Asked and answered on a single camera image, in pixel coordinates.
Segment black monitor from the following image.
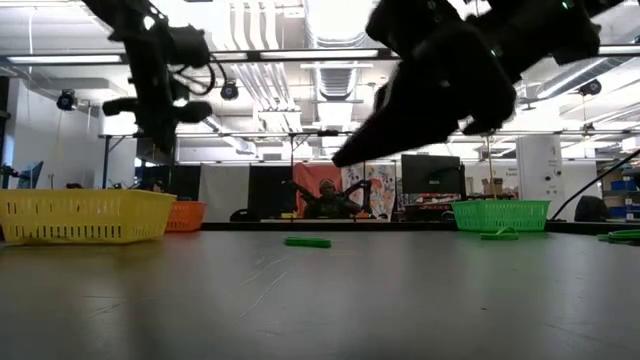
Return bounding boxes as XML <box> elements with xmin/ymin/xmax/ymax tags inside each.
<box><xmin>400</xmin><ymin>153</ymin><xmax>466</xmax><ymax>195</ymax></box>

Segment black partition panel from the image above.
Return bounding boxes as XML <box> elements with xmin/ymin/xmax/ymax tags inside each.
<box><xmin>248</xmin><ymin>164</ymin><xmax>296</xmax><ymax>221</ymax></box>

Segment thick green rubber band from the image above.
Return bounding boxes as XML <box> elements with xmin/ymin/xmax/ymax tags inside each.
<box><xmin>479</xmin><ymin>226</ymin><xmax>520</xmax><ymax>242</ymax></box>

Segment person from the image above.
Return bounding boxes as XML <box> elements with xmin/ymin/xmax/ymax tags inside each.
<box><xmin>304</xmin><ymin>177</ymin><xmax>362</xmax><ymax>220</ymax></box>

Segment black background frame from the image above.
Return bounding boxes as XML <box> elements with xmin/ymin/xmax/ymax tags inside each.
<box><xmin>102</xmin><ymin>129</ymin><xmax>351</xmax><ymax>190</ymax></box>

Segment red cloth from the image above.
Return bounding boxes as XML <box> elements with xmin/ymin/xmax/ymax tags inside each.
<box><xmin>293</xmin><ymin>162</ymin><xmax>344</xmax><ymax>217</ymax></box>

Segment white flowered cloth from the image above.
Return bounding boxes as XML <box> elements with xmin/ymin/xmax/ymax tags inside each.
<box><xmin>342</xmin><ymin>163</ymin><xmax>397</xmax><ymax>221</ymax></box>

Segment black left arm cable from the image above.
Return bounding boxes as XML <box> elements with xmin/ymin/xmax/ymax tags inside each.
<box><xmin>172</xmin><ymin>52</ymin><xmax>229</xmax><ymax>97</ymax></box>

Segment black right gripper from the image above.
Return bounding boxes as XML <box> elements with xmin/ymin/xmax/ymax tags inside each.
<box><xmin>332</xmin><ymin>0</ymin><xmax>516</xmax><ymax>167</ymax></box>

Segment blue storage bins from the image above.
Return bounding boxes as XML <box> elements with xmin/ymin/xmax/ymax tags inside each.
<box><xmin>602</xmin><ymin>169</ymin><xmax>640</xmax><ymax>221</ymax></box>

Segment white partition panel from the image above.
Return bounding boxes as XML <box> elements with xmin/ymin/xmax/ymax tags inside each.
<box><xmin>198</xmin><ymin>163</ymin><xmax>250</xmax><ymax>223</ymax></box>

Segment yellow plastic basket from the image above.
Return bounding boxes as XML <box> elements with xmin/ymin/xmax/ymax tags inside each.
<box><xmin>0</xmin><ymin>188</ymin><xmax>178</xmax><ymax>246</ymax></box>

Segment black office chair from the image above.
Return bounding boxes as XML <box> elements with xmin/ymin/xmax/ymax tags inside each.
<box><xmin>574</xmin><ymin>194</ymin><xmax>610</xmax><ymax>223</ymax></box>

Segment orange plastic basket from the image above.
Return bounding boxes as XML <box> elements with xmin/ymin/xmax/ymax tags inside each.
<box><xmin>164</xmin><ymin>200</ymin><xmax>209</xmax><ymax>234</ymax></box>

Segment green plastic basket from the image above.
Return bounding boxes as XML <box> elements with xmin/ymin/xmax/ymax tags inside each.
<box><xmin>450</xmin><ymin>199</ymin><xmax>552</xmax><ymax>233</ymax></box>

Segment black slanted rod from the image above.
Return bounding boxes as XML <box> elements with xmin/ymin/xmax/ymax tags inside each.
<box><xmin>549</xmin><ymin>148</ymin><xmax>640</xmax><ymax>221</ymax></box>

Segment ceiling light strip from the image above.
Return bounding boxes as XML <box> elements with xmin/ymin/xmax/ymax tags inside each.
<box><xmin>4</xmin><ymin>53</ymin><xmax>124</xmax><ymax>65</ymax></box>
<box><xmin>259</xmin><ymin>48</ymin><xmax>380</xmax><ymax>60</ymax></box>
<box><xmin>597</xmin><ymin>44</ymin><xmax>640</xmax><ymax>55</ymax></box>

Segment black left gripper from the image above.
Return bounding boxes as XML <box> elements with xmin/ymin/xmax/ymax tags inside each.
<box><xmin>102</xmin><ymin>39</ymin><xmax>214</xmax><ymax>154</ymax></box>

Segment black aluminium table frame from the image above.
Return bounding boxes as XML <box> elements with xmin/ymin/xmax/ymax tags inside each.
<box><xmin>199</xmin><ymin>220</ymin><xmax>640</xmax><ymax>235</ymax></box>

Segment black ceiling camera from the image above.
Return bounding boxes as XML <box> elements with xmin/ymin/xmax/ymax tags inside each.
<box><xmin>219</xmin><ymin>79</ymin><xmax>240</xmax><ymax>101</ymax></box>
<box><xmin>56</xmin><ymin>88</ymin><xmax>79</xmax><ymax>112</ymax></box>
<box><xmin>578</xmin><ymin>78</ymin><xmax>603</xmax><ymax>97</ymax></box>

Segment thin wooden stick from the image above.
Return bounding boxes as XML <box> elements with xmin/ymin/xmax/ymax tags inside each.
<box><xmin>487</xmin><ymin>132</ymin><xmax>498</xmax><ymax>201</ymax></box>

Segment white pillar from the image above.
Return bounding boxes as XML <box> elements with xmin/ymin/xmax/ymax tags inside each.
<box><xmin>515</xmin><ymin>134</ymin><xmax>565</xmax><ymax>221</ymax></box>

